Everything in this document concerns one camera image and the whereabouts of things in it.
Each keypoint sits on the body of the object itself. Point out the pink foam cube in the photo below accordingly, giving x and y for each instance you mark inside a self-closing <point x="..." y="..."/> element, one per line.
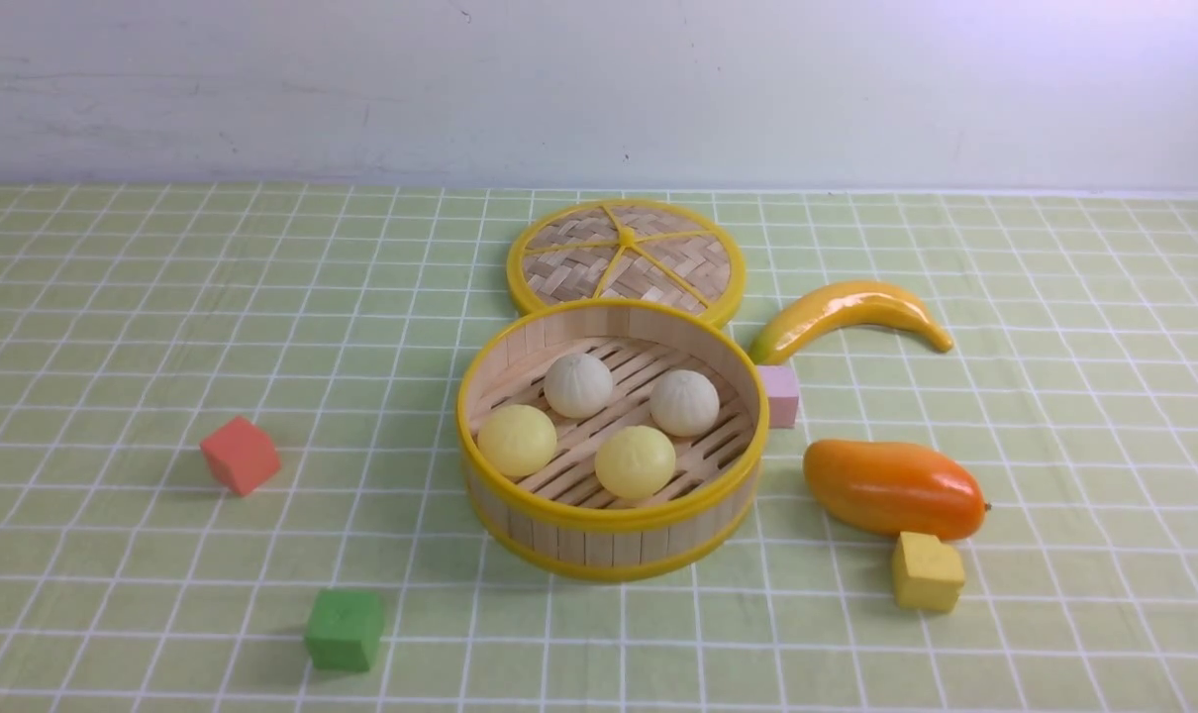
<point x="783" y="394"/>

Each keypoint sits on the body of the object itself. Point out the green checkered tablecloth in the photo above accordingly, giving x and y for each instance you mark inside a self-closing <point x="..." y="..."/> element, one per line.
<point x="137" y="319"/>

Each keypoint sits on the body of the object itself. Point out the white pleated bun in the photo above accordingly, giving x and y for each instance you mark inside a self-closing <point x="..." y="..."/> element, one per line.
<point x="684" y="403"/>
<point x="578" y="385"/>

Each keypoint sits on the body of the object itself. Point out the green foam cube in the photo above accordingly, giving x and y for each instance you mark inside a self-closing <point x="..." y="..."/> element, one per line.
<point x="344" y="629"/>

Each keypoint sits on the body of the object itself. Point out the yellow toy banana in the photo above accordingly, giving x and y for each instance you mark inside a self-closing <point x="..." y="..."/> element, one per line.
<point x="845" y="304"/>

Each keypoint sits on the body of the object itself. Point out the bamboo steamer tray yellow rim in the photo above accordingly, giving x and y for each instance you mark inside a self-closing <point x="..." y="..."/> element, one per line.
<point x="561" y="518"/>

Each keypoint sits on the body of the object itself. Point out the red foam cube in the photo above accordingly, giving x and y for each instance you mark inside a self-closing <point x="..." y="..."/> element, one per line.
<point x="241" y="456"/>

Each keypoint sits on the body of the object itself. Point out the woven bamboo steamer lid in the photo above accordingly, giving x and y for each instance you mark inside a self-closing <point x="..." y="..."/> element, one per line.
<point x="627" y="248"/>

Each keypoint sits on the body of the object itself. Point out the orange toy mango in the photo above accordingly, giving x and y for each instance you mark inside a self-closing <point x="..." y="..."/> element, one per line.
<point x="886" y="488"/>

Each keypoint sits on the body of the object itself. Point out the yellow bun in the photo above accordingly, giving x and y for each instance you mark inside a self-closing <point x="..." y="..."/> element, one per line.
<point x="636" y="462"/>
<point x="518" y="440"/>

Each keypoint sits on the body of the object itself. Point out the yellow foam cube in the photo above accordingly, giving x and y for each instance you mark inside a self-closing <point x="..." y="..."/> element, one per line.
<point x="926" y="574"/>

